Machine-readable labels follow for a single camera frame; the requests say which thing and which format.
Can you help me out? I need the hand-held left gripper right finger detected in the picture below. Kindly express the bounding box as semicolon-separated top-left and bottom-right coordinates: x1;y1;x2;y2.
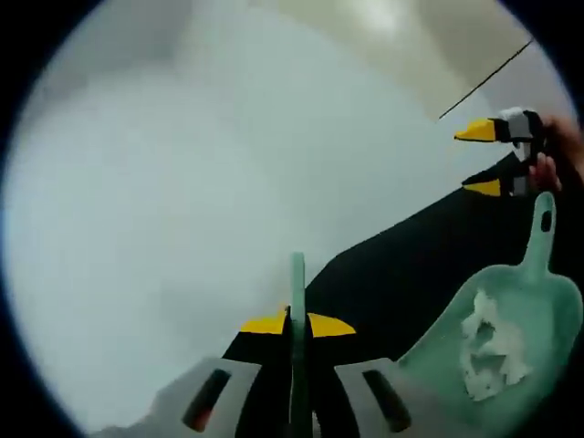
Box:
304;312;462;438

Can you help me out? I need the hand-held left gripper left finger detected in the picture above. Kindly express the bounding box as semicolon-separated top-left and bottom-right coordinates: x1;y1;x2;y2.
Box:
152;306;293;438

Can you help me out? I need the green plastic dustpan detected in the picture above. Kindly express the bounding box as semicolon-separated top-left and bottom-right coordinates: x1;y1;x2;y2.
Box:
394;191;584;408

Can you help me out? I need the green hand broom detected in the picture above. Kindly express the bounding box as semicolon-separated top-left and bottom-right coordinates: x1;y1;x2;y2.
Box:
289;251;317;438

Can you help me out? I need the pile of white paper trash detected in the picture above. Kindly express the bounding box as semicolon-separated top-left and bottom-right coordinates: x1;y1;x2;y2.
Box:
459;289;534;402

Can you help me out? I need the person's right hand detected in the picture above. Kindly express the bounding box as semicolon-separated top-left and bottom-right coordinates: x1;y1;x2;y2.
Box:
528;116;584;193

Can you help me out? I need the beige door panel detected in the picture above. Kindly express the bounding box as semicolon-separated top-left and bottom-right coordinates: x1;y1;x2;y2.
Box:
273;0;576;122

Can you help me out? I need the thin black wire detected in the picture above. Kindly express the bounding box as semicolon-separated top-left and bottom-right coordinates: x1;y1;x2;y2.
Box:
438;38;536;120

